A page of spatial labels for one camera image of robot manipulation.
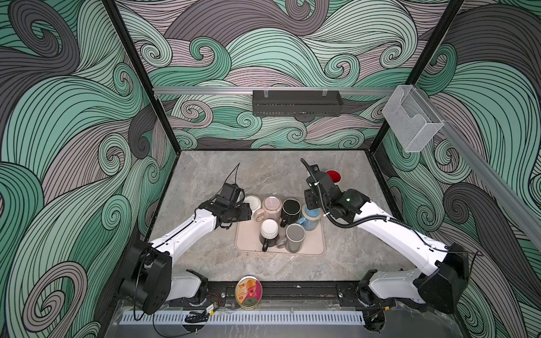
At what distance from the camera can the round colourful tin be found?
70 cm

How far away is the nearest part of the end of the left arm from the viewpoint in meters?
0.61

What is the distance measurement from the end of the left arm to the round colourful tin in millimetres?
211
